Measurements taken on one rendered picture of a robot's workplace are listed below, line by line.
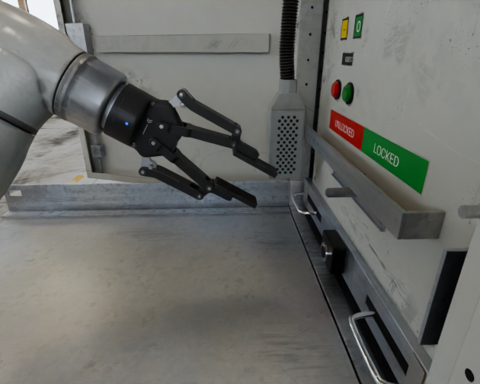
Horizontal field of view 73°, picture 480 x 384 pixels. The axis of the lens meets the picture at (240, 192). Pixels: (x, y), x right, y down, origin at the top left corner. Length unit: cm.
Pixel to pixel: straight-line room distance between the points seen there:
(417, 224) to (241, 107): 61
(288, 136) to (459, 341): 48
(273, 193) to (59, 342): 52
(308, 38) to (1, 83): 56
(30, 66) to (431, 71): 42
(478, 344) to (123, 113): 40
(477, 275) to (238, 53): 71
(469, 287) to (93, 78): 42
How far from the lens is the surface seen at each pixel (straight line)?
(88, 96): 44
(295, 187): 81
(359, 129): 52
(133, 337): 50
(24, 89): 45
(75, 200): 88
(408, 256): 41
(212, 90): 88
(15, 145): 47
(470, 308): 27
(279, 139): 67
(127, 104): 44
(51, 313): 58
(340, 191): 48
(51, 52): 46
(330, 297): 56
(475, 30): 34
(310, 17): 78
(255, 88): 85
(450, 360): 30
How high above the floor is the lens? 120
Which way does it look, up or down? 23 degrees down
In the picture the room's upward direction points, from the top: straight up
